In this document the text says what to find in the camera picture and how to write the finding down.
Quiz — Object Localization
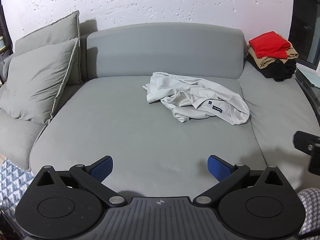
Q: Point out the tan folded garment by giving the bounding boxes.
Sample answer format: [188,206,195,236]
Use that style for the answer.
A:
[248,45,299,69]

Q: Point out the glass side table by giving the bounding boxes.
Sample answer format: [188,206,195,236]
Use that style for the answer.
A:
[296,64,319,122]

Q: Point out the white t-shirt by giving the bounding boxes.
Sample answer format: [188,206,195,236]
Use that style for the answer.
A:
[143,72,250,125]

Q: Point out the rear grey cushion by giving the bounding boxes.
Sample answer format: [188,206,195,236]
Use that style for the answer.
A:
[15,10,82,85]

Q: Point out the grey sofa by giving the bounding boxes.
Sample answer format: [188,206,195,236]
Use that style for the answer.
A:
[1,23,319,198]

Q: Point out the front grey cushion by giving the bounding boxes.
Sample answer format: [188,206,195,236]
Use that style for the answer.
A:
[1,38,79,125]

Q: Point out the dark window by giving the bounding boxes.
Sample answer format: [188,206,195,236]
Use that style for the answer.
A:
[289,0,319,71]

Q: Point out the blue white patterned rug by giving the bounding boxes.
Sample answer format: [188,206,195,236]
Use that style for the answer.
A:
[1,159,34,218]

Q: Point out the grey cushion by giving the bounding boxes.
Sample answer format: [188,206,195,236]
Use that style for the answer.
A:
[15,10,82,85]
[1,38,79,125]

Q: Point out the red folded garment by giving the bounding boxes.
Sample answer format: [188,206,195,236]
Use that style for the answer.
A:
[248,31,291,59]

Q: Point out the black folded garment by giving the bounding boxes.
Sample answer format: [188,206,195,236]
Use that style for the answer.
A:
[246,54,296,82]

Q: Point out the houndstooth patterned fabric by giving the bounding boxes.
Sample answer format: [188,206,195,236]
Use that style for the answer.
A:
[298,188,320,239]

